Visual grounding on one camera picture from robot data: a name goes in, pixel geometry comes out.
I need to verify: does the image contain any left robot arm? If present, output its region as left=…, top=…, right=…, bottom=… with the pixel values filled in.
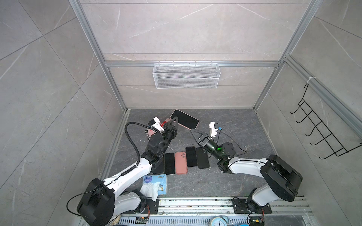
left=76, top=117, right=178, bottom=226

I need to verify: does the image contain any pink phone case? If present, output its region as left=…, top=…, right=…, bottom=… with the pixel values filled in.
left=175, top=152, right=188, bottom=175

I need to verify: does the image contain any blue round clock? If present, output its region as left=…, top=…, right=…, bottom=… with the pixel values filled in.
left=208, top=216, right=229, bottom=226

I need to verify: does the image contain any black phone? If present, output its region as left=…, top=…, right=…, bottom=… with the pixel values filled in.
left=185, top=147, right=198, bottom=167

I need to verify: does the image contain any black phone case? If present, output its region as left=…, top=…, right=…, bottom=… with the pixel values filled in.
left=196, top=147, right=210, bottom=169
left=152, top=158, right=165, bottom=175

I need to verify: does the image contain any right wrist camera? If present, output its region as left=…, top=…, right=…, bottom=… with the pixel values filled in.
left=209, top=121, right=222, bottom=138

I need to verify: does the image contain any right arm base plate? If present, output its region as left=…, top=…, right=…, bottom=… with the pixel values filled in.
left=232, top=197, right=272, bottom=214

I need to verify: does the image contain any white wire basket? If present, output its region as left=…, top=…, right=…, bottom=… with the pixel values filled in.
left=152, top=63, right=221, bottom=89

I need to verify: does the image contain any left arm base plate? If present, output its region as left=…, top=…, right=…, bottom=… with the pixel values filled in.
left=134, top=199, right=159, bottom=214

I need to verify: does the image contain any pink pig plush toy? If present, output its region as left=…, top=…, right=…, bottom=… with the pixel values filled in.
left=145, top=126, right=164, bottom=140

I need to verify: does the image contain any blue tissue pack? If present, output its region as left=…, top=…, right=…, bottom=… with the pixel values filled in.
left=140, top=174, right=167, bottom=202

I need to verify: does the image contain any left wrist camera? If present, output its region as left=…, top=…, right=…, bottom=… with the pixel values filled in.
left=149, top=117, right=164, bottom=133

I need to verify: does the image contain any aluminium mounting rail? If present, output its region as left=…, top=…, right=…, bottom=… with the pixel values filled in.
left=76, top=197, right=314, bottom=218

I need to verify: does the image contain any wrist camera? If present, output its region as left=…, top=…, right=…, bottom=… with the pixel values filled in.
left=209, top=121, right=222, bottom=138
left=149, top=117, right=164, bottom=133

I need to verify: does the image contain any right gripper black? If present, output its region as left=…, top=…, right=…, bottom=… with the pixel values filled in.
left=193, top=130, right=223, bottom=162

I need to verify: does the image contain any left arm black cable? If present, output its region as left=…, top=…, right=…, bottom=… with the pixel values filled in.
left=124, top=121, right=152, bottom=166

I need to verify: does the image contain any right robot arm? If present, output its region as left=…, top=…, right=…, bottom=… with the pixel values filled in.
left=191, top=129, right=303, bottom=212

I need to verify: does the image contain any black wire hook rack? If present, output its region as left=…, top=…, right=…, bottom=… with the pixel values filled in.
left=289, top=84, right=362, bottom=160

